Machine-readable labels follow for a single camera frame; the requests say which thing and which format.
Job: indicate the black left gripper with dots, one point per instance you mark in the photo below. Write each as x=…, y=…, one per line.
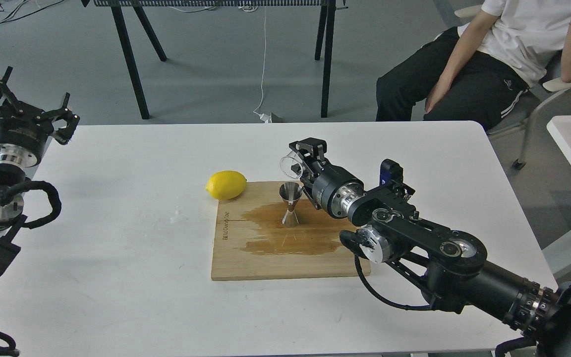
x=23, y=142

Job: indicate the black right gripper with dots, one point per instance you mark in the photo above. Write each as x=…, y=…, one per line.
x=329, y=187

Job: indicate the clear glass cup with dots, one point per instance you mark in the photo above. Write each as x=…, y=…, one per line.
x=291, y=166

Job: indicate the steel double jigger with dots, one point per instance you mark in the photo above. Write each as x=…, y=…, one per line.
x=290, y=192

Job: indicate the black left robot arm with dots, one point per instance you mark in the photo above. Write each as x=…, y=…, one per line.
x=13, y=184

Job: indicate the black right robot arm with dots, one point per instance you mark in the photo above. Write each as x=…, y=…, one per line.
x=450, y=267

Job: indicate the yellow lemon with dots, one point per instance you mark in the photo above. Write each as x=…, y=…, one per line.
x=225, y=185

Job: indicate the wooden cutting board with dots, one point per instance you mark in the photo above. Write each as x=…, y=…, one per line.
x=251, y=242

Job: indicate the seated person white shirt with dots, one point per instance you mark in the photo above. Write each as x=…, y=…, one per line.
x=480, y=70

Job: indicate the grey office chair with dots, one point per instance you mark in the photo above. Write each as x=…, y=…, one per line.
x=548, y=99

